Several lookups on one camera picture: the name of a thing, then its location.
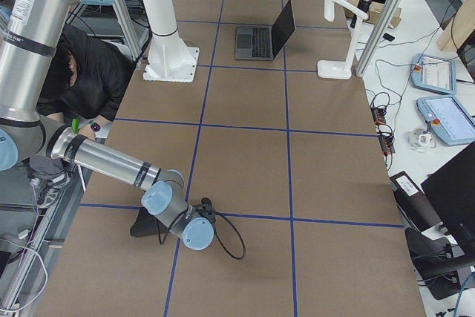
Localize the black monitor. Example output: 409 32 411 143
422 143 474 250

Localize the cardboard box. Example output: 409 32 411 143
347 0 402 29

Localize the aluminium frame post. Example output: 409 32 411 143
355 0 401 77

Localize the lower blue teach pendant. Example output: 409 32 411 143
416 95 474 146

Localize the blue teach pendant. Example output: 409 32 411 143
416 95 474 146
411 53 456 94

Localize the black mouse pad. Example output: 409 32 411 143
129 207 168 238

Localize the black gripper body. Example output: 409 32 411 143
195 197 216 224

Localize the person in black hoodie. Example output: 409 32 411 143
27 25 134 209

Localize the grey laptop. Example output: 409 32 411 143
235 0 295 61

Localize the white desk lamp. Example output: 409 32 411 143
316 0 368 79

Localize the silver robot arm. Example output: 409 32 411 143
1 0 214 250

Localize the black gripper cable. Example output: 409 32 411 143
157 211 246 261

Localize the black water bottle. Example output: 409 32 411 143
349 0 372 30

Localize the upper blue teach pendant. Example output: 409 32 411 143
411 53 456 94

